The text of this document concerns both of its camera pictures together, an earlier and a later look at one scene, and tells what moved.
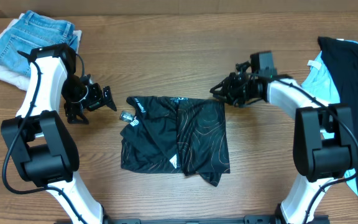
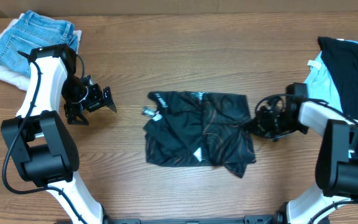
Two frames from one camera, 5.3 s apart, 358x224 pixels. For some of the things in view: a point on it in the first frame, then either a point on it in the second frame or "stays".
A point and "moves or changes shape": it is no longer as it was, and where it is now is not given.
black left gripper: x=97 y=98 stays
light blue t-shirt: x=319 y=81 stays
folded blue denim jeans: x=32 y=30 stays
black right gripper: x=227 y=91 to x=258 y=127
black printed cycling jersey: x=165 y=135 moves or changes shape
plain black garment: x=354 y=75 stays
